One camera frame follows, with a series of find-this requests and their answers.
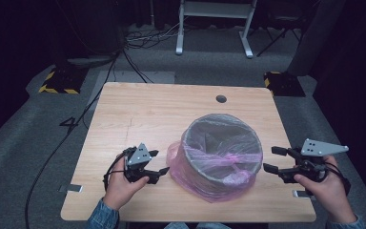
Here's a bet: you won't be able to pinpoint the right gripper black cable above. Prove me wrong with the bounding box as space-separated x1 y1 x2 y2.
324 161 353 197

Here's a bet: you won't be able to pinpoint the long black floor cable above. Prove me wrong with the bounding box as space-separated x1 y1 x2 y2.
24 52 121 229

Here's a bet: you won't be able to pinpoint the desk with white frame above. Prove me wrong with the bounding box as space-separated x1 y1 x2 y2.
174 0 258 59

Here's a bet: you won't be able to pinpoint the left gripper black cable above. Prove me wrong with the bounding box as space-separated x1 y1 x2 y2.
102 152 129 193

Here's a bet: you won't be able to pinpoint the grey curtain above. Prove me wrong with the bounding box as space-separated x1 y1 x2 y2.
286 0 347 77

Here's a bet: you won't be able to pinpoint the black yellow striped stand base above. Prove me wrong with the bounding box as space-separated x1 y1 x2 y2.
263 71 307 98
37 66 89 95

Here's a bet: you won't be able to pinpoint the black tripod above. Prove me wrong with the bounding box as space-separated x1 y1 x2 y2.
255 27 303 58

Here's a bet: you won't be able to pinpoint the person's legs in jeans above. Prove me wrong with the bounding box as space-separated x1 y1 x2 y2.
163 221 233 229

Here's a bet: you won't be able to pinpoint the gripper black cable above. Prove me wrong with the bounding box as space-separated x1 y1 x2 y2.
324 161 353 197
102 152 129 193

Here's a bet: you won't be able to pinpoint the green plastic bin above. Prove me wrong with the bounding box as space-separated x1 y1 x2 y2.
180 113 264 193

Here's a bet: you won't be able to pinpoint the person's left hand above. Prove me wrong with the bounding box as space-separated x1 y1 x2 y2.
102 153 151 212

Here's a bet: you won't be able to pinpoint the tangle of floor cables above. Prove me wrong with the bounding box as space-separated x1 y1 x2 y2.
125 21 186 51

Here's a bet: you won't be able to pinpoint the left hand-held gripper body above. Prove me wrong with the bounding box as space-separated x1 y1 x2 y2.
122 142 153 184

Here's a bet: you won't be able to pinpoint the person's right hand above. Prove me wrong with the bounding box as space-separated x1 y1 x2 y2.
293 155 357 224

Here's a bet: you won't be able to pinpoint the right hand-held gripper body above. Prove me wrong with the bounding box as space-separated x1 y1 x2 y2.
294 137 350 183

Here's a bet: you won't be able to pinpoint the silver tape strip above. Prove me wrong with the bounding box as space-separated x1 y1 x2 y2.
292 189 316 200

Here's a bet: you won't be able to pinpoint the pink plastic bag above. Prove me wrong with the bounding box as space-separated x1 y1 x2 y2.
166 113 265 204

